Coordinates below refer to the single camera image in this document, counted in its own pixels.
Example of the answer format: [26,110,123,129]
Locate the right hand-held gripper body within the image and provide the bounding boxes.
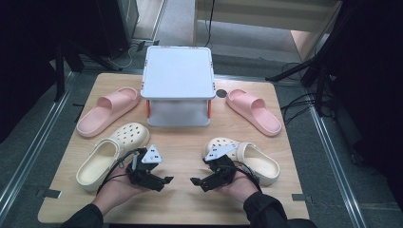
[203,144,240,188]

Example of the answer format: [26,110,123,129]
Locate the silver floor rail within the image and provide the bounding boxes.
[0,71,78,221]
[307,104,369,228]

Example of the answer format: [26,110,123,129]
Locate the white floor cable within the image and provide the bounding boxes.
[106,46,138,69]

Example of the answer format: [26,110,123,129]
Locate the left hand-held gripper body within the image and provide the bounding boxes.
[125,144,165,191]

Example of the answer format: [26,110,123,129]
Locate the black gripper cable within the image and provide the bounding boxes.
[96,147,141,195]
[234,161,263,194]

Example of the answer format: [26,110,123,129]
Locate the bundle of black floor cables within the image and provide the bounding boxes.
[279,61,334,125]

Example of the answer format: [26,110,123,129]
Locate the black metal stand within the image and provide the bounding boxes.
[265,0,359,118]
[51,37,125,103]

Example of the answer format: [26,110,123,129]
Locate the black hanging cable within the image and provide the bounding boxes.
[203,0,217,48]

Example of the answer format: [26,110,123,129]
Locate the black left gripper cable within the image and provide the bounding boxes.
[96,147,141,195]

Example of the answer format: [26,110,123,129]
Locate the cream perforated clog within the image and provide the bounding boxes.
[202,137,281,187]
[75,122,151,193]

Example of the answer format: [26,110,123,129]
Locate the dark curtain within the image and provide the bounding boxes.
[0,0,96,143]
[329,0,403,203]

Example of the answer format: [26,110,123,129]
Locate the pink slide slipper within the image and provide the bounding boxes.
[225,87,283,138]
[76,86,142,139]

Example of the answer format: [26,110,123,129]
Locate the black computer tower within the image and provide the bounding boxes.
[91,0,141,59]

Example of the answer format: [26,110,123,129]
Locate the white two-tier shoe rack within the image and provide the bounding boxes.
[140,46,217,128]

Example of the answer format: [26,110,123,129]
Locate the person's left hand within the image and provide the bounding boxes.
[91,166,150,217]

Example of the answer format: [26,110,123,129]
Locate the white cabinet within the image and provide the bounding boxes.
[193,0,344,62]

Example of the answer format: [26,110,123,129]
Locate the grey tape strip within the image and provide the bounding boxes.
[35,188,63,200]
[291,193,314,204]

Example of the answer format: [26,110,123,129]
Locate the person's right hand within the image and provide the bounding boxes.
[218,172,259,203]

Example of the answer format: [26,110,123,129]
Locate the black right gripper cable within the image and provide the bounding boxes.
[234,161,263,194]

